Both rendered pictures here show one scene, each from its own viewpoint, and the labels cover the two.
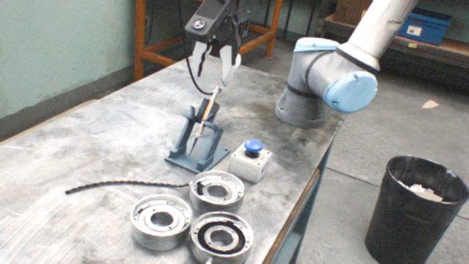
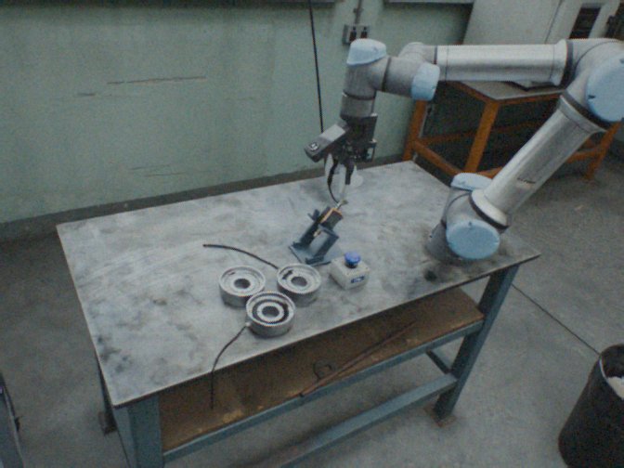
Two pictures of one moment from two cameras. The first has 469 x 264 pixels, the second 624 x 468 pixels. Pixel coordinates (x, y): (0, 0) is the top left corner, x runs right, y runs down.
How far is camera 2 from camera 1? 0.59 m
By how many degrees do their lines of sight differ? 29
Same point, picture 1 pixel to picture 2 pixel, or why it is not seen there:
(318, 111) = not seen: hidden behind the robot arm
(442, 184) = not seen: outside the picture
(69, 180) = (213, 238)
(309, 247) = (485, 404)
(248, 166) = (340, 272)
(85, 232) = (196, 274)
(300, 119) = (440, 253)
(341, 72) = (461, 216)
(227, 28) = (344, 153)
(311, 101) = not seen: hidden behind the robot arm
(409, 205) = (605, 403)
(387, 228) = (579, 422)
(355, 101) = (472, 249)
